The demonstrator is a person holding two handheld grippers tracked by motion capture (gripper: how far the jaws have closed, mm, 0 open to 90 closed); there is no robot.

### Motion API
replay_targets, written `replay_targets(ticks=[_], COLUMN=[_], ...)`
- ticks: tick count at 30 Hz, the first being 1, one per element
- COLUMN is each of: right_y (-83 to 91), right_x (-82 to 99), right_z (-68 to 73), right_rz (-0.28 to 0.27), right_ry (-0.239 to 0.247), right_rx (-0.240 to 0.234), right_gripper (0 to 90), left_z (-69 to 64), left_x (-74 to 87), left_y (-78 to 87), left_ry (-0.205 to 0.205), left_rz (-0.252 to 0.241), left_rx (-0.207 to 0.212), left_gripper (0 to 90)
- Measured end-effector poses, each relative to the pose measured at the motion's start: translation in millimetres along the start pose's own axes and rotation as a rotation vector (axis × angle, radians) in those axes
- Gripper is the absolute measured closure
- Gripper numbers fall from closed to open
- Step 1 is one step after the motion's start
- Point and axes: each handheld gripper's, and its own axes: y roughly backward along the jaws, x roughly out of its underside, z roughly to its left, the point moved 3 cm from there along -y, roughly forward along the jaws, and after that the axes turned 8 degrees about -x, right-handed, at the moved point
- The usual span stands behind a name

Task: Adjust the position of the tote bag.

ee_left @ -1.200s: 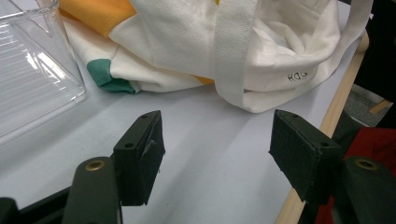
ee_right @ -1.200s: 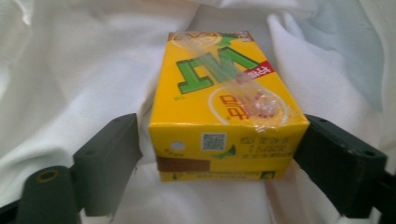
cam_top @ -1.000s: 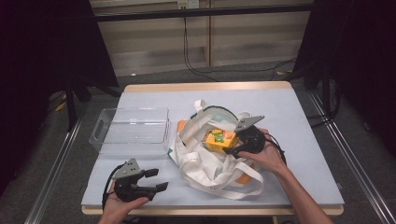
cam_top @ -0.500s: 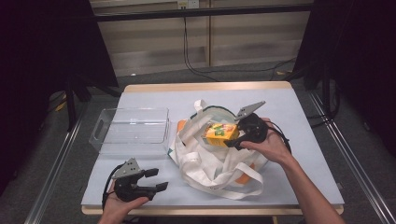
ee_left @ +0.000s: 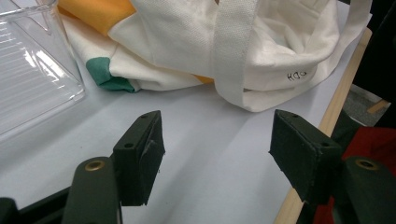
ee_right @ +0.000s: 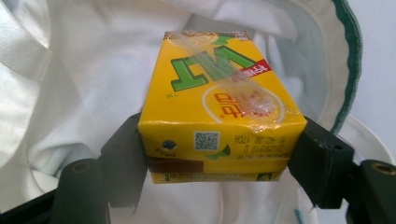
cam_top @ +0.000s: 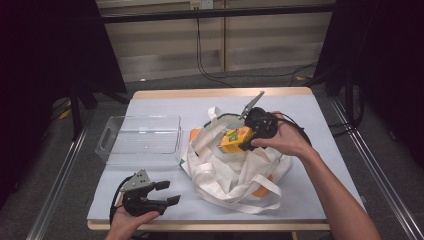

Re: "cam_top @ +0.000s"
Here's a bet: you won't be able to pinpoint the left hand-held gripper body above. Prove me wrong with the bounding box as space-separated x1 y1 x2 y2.
119 168 168 217

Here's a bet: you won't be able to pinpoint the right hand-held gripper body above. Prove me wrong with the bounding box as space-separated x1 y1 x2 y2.
239 90 280 140

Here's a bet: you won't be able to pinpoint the yellow juice carton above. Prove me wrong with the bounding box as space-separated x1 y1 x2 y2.
218 125 255 155

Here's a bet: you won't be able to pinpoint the white tote bag orange patches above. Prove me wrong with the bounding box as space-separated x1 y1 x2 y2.
179 106 294 215

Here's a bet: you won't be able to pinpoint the clear plastic bin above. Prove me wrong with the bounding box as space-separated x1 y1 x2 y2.
94 114 184 168

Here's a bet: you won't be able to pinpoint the person's left hand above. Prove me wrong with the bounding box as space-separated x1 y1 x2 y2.
105 207 161 240

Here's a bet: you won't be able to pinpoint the person's right hand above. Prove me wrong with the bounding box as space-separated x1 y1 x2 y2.
250 111 318 161

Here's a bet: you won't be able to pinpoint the black stand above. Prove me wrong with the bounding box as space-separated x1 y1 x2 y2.
68 78 99 143
342 71 365 129

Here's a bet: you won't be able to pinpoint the black curtain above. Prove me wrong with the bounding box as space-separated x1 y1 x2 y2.
0 0 128 201
313 0 424 169

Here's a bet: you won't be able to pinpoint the left hand-held gripper cable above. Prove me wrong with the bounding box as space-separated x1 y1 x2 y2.
108 175 135 226

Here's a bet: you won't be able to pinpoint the hand-held gripper cable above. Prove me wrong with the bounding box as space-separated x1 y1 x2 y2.
108 175 135 226
273 112 313 148

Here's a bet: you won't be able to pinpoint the right hand-held gripper cable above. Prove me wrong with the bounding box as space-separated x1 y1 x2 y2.
273 112 313 148

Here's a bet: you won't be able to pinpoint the black floor cable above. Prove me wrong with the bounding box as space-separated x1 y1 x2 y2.
229 60 318 82

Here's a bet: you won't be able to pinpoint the aluminium floor rail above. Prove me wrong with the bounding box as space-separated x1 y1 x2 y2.
329 95 424 240
25 109 96 240

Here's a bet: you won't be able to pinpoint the black wall cable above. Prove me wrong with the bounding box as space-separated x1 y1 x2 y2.
195 17 235 89

